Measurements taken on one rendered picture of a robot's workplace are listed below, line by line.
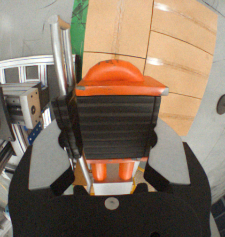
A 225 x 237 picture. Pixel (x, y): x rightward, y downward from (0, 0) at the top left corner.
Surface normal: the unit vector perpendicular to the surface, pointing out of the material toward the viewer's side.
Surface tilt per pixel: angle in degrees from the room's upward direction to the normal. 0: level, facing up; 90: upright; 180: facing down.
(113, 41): 0
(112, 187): 1
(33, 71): 0
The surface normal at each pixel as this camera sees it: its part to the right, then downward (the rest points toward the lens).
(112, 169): 0.00, -0.87
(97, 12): 0.05, 0.51
